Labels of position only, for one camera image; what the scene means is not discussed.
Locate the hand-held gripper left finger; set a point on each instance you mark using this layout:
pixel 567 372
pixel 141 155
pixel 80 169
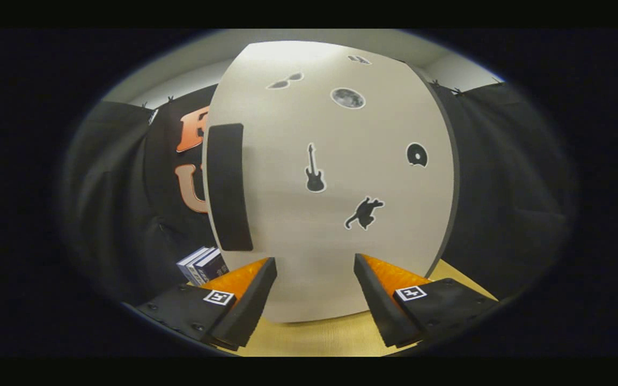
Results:
pixel 252 305

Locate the blue white book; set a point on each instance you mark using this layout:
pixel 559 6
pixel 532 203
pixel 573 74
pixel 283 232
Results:
pixel 188 265

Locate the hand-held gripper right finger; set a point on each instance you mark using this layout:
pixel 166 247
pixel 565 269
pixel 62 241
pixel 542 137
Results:
pixel 379 305

